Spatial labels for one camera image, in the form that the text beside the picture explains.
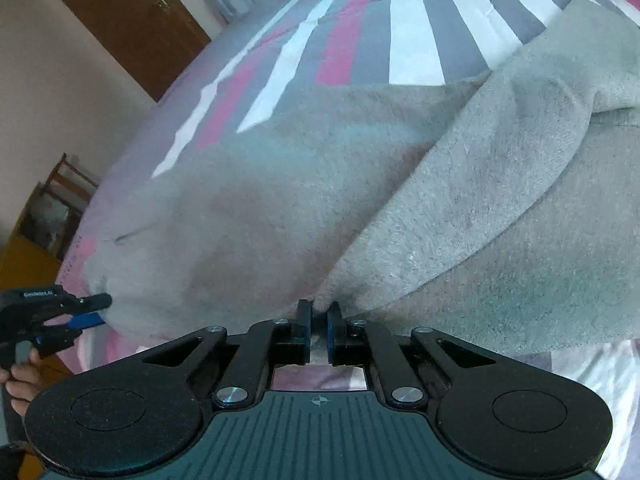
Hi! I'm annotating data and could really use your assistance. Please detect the grey fleece pants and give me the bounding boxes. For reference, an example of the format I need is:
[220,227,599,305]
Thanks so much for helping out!
[84,0,639,353]

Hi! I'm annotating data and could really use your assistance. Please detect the person's left hand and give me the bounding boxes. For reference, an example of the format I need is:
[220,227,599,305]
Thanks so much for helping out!
[0,348,43,417]

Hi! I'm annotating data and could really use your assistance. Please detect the dark wooden chair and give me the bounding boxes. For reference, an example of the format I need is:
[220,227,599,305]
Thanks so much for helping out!
[42,153,99,261]

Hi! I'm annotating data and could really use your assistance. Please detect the brown wooden door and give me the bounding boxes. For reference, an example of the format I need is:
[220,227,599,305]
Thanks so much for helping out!
[62,0,210,101]

